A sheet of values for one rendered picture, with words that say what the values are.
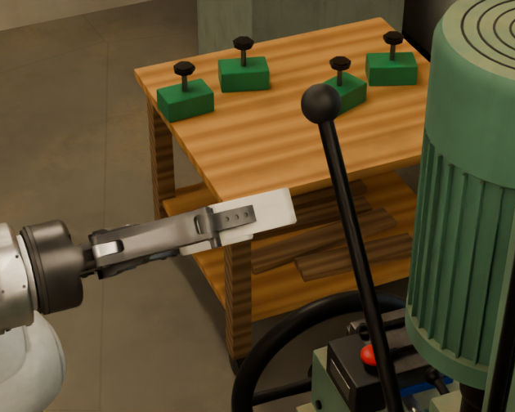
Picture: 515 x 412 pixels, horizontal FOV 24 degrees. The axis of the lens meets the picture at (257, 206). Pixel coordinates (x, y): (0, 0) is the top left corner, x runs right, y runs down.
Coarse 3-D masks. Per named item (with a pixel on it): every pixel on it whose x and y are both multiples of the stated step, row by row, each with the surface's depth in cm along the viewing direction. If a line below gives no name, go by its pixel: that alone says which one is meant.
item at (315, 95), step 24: (312, 96) 100; (336, 96) 100; (312, 120) 100; (336, 144) 100; (336, 168) 100; (336, 192) 100; (360, 240) 100; (360, 264) 100; (360, 288) 100; (384, 336) 100; (384, 360) 100; (384, 384) 100
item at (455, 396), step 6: (438, 396) 120; (444, 396) 120; (450, 396) 120; (456, 396) 120; (432, 402) 120; (438, 402) 119; (444, 402) 119; (450, 402) 119; (456, 402) 119; (432, 408) 120; (438, 408) 119; (444, 408) 119; (450, 408) 119; (456, 408) 119
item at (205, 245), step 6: (252, 234) 110; (228, 240) 109; (234, 240) 110; (240, 240) 110; (186, 246) 108; (192, 246) 108; (198, 246) 109; (204, 246) 109; (210, 246) 109; (180, 252) 109; (186, 252) 108; (192, 252) 109
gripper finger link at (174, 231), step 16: (208, 208) 92; (144, 224) 93; (160, 224) 93; (176, 224) 92; (192, 224) 92; (96, 240) 93; (112, 240) 93; (128, 240) 93; (144, 240) 93; (160, 240) 93; (176, 240) 92; (192, 240) 92; (208, 240) 93; (112, 256) 93; (128, 256) 93
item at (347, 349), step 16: (384, 320) 139; (352, 336) 136; (400, 336) 137; (336, 352) 134; (352, 352) 134; (416, 352) 135; (336, 368) 134; (352, 368) 132; (368, 368) 132; (400, 368) 133; (416, 368) 133; (336, 384) 135; (352, 384) 130; (368, 384) 130; (400, 384) 134; (416, 384) 135; (352, 400) 131; (368, 400) 131; (384, 400) 132
